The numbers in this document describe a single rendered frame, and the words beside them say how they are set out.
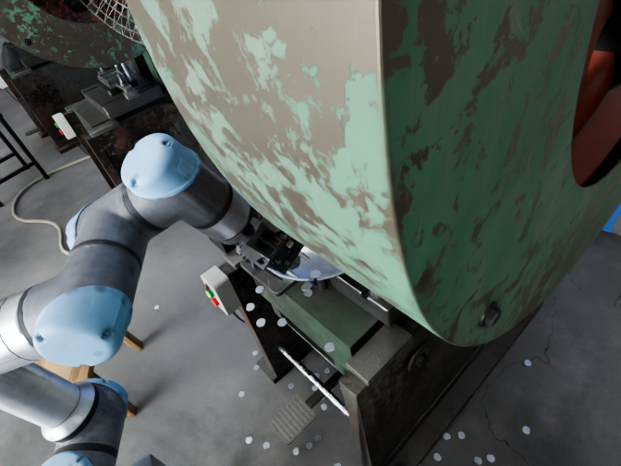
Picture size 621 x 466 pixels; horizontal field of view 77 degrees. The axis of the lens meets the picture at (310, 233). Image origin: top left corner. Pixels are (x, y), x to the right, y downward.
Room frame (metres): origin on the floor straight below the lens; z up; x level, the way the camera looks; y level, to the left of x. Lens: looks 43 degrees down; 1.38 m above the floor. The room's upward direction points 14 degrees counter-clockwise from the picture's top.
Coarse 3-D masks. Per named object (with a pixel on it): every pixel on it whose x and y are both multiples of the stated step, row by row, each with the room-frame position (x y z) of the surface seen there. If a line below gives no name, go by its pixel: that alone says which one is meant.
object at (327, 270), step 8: (304, 248) 0.60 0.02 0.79; (312, 256) 0.58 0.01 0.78; (320, 256) 0.57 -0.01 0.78; (304, 264) 0.56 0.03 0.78; (312, 264) 0.55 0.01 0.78; (320, 264) 0.55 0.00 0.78; (328, 264) 0.54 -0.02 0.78; (296, 272) 0.54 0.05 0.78; (304, 272) 0.54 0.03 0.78; (328, 272) 0.52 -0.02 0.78; (336, 272) 0.52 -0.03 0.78; (296, 280) 0.52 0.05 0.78; (304, 280) 0.52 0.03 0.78; (312, 280) 0.51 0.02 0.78
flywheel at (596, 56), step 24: (600, 0) 0.39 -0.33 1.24; (600, 24) 0.40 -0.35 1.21; (600, 72) 0.44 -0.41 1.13; (600, 96) 0.45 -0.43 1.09; (576, 120) 0.41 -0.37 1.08; (600, 120) 0.43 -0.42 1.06; (576, 144) 0.41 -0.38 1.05; (600, 144) 0.40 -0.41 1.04; (576, 168) 0.37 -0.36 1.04; (600, 168) 0.38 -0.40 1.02
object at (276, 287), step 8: (248, 264) 0.60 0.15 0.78; (248, 272) 0.59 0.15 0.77; (256, 272) 0.57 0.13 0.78; (264, 272) 0.57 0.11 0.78; (264, 280) 0.55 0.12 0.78; (272, 280) 0.54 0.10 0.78; (280, 280) 0.53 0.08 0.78; (288, 280) 0.53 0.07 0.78; (320, 280) 0.59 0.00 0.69; (328, 280) 0.60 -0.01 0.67; (272, 288) 0.52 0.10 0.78; (280, 288) 0.51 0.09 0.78; (288, 288) 0.52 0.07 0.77; (320, 288) 0.59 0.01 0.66
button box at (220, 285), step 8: (208, 272) 0.76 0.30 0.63; (216, 272) 0.76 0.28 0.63; (208, 280) 0.73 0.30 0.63; (216, 280) 0.73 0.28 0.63; (224, 280) 0.72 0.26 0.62; (216, 288) 0.71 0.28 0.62; (224, 288) 0.71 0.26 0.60; (232, 288) 0.73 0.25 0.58; (216, 296) 0.71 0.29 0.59; (224, 296) 0.71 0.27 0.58; (232, 296) 0.72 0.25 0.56; (224, 304) 0.70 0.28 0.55; (232, 304) 0.71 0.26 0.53; (240, 304) 0.73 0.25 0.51; (232, 312) 0.71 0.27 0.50; (240, 320) 0.78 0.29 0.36
